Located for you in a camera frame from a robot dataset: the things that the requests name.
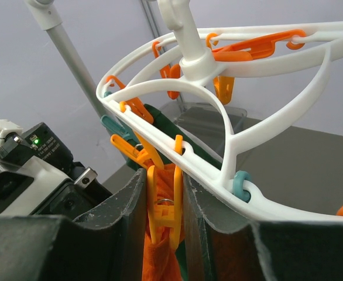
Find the orange clip holding socks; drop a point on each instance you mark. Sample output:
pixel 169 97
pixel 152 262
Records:
pixel 137 107

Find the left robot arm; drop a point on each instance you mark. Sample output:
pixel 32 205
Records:
pixel 53 151

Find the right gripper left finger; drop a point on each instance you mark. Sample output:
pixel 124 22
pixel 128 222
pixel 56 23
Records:
pixel 104 243

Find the teal clip holding sock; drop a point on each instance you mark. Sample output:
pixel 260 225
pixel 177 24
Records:
pixel 120 128

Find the grey plastic bin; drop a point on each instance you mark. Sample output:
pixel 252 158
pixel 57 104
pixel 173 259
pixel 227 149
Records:
pixel 199 118

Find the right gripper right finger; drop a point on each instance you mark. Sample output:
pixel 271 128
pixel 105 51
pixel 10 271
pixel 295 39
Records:
pixel 221 244

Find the yellow-orange clip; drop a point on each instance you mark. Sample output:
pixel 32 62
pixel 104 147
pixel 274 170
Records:
pixel 146 157
pixel 164 212

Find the white drying rack stand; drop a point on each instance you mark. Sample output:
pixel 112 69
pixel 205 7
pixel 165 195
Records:
pixel 49 20

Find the orange sock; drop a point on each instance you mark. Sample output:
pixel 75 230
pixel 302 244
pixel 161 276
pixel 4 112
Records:
pixel 159 260
pixel 165 184

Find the dark green sock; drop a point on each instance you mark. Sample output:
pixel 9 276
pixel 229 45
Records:
pixel 162 123

